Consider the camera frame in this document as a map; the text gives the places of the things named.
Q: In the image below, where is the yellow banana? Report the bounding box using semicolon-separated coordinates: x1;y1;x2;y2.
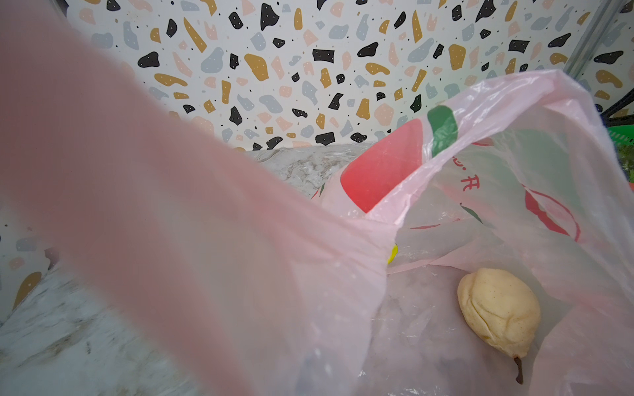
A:
387;244;399;265

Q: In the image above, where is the pink plastic bag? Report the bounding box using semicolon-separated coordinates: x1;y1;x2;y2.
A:
1;1;633;395

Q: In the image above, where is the pale yellow pear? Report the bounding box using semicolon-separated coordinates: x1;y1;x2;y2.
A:
457;268;542;384

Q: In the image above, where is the green plastic basket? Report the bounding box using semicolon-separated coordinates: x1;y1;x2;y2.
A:
608;125;633;183

